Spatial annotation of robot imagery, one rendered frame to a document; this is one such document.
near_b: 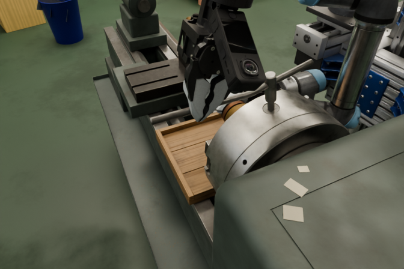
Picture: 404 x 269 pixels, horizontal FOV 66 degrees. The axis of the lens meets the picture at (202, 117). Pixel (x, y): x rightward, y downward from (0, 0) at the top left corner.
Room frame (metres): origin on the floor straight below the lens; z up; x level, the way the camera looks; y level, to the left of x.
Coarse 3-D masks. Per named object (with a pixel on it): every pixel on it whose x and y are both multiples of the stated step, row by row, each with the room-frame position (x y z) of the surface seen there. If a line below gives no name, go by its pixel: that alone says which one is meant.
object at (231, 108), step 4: (240, 100) 0.67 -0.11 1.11; (228, 104) 0.65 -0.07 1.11; (232, 104) 0.65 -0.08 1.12; (236, 104) 0.65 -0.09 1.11; (240, 104) 0.64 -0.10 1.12; (244, 104) 0.64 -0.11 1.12; (224, 108) 0.65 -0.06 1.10; (228, 108) 0.64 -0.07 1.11; (232, 108) 0.63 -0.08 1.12; (236, 108) 0.63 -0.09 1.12; (224, 112) 0.64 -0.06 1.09; (228, 112) 0.63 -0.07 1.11; (232, 112) 0.62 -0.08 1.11; (224, 116) 0.64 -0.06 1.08; (228, 116) 0.62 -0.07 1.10; (224, 120) 0.64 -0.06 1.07
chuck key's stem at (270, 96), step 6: (270, 72) 0.48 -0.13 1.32; (270, 78) 0.47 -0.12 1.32; (276, 78) 0.48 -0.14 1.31; (270, 84) 0.47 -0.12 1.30; (276, 84) 0.48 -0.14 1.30; (270, 90) 0.47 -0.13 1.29; (276, 90) 0.48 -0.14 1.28; (270, 96) 0.47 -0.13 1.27; (276, 96) 0.48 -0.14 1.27; (270, 102) 0.47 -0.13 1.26; (270, 108) 0.48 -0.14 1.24
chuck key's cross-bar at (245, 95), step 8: (304, 64) 0.51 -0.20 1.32; (312, 64) 0.52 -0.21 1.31; (288, 72) 0.50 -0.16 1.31; (296, 72) 0.50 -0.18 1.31; (280, 80) 0.48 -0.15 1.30; (264, 88) 0.47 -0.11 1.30; (232, 96) 0.44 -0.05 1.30; (240, 96) 0.44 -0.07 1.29; (248, 96) 0.45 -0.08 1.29; (176, 112) 0.39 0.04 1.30; (184, 112) 0.39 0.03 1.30; (152, 120) 0.36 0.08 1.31; (160, 120) 0.37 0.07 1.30
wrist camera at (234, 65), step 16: (224, 16) 0.39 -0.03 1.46; (240, 16) 0.40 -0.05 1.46; (224, 32) 0.36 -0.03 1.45; (240, 32) 0.37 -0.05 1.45; (224, 48) 0.35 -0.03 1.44; (240, 48) 0.35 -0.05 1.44; (224, 64) 0.34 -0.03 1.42; (240, 64) 0.33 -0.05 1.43; (256, 64) 0.33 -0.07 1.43; (240, 80) 0.31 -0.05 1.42; (256, 80) 0.31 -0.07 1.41
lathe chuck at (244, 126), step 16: (288, 96) 0.52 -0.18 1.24; (304, 96) 0.58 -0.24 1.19; (240, 112) 0.49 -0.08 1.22; (256, 112) 0.48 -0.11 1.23; (288, 112) 0.47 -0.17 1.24; (304, 112) 0.47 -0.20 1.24; (320, 112) 0.48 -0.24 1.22; (224, 128) 0.48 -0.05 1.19; (240, 128) 0.46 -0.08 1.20; (256, 128) 0.44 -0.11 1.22; (224, 144) 0.45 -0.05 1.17; (240, 144) 0.43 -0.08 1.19; (224, 160) 0.42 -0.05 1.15; (208, 176) 0.45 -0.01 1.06; (224, 176) 0.40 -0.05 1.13
